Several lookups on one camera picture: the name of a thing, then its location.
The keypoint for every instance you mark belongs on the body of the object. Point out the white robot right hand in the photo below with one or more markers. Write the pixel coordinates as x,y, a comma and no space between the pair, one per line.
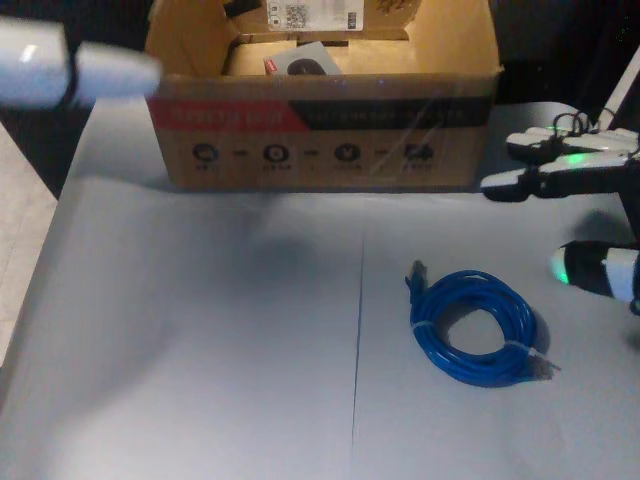
575,167

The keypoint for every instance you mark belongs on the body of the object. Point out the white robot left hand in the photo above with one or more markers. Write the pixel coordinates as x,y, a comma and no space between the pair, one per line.
110,75

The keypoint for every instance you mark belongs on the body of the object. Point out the grey box with black circle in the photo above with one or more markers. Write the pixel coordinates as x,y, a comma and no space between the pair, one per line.
300,62

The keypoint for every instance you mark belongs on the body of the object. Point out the open cardboard box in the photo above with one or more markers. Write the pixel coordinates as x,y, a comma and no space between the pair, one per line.
325,135

